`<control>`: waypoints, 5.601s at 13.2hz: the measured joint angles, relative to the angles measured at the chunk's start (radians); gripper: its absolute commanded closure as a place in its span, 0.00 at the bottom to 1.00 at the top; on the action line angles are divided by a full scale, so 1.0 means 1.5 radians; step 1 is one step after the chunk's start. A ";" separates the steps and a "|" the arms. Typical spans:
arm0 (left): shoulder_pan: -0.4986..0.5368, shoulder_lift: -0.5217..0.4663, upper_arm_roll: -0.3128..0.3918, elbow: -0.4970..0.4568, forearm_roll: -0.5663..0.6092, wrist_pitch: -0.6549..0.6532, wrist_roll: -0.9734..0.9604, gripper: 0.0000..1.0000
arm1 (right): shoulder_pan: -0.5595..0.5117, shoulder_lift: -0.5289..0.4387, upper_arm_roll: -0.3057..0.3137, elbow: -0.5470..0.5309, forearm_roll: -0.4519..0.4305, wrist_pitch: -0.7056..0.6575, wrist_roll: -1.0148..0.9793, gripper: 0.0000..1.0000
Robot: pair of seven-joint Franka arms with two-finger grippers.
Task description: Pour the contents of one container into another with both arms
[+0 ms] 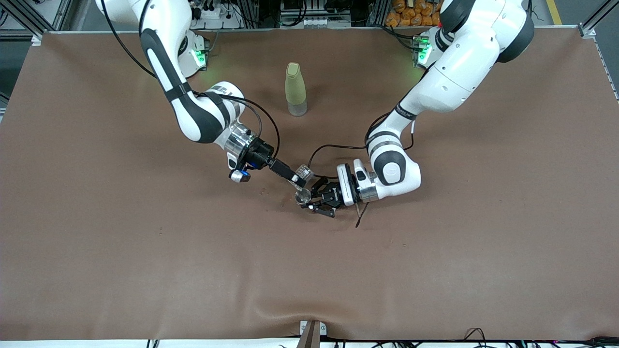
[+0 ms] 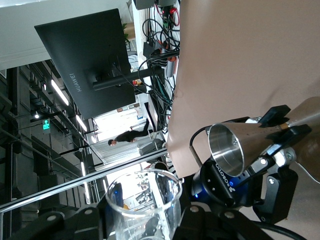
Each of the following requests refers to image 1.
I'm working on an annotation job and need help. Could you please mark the white power strip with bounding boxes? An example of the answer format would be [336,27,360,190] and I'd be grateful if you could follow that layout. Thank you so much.
[280,17,351,29]
[193,2,242,29]

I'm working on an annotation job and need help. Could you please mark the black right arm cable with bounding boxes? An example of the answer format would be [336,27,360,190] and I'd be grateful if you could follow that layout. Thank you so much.
[104,0,281,162]

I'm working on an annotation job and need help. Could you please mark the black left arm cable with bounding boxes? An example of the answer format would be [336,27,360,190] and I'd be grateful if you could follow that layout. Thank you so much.
[307,114,414,229]

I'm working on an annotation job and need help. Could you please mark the yellow-green bottle with cap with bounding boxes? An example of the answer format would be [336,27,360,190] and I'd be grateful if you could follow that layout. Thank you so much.
[284,62,308,117]

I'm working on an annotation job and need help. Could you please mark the white table edge bracket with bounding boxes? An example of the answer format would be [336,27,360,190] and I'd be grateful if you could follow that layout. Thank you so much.
[300,320,327,336]

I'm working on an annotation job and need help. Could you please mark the aluminium frame post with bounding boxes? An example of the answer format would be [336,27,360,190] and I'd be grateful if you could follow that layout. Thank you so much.
[0,0,73,46]
[578,0,619,39]

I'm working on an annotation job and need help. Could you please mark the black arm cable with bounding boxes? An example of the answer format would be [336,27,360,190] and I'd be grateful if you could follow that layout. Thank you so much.
[307,114,414,229]
[104,0,281,162]

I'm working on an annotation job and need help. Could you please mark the brown table cloth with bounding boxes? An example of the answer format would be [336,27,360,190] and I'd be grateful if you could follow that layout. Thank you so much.
[0,27,619,341]

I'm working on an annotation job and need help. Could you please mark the orange snack bags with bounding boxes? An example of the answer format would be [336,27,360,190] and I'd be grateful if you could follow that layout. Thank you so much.
[385,0,443,27]

